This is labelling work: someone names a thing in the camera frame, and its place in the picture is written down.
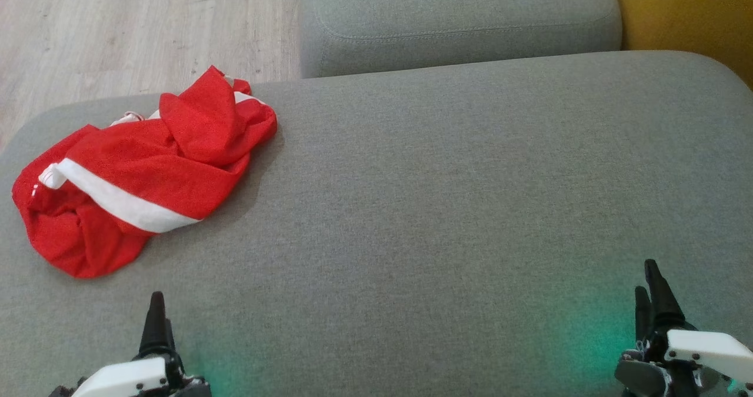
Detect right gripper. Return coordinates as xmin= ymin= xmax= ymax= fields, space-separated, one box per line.
xmin=615 ymin=260 xmax=753 ymax=397

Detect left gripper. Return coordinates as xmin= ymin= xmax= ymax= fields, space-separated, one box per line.
xmin=50 ymin=292 xmax=212 ymax=397

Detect red white-striped mesh shorts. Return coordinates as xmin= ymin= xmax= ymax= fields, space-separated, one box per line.
xmin=12 ymin=124 xmax=254 ymax=279

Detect grey fabric sofa seat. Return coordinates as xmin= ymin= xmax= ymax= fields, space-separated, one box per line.
xmin=0 ymin=50 xmax=753 ymax=397

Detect grey sofa cushion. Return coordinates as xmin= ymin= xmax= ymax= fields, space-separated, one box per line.
xmin=299 ymin=0 xmax=623 ymax=79

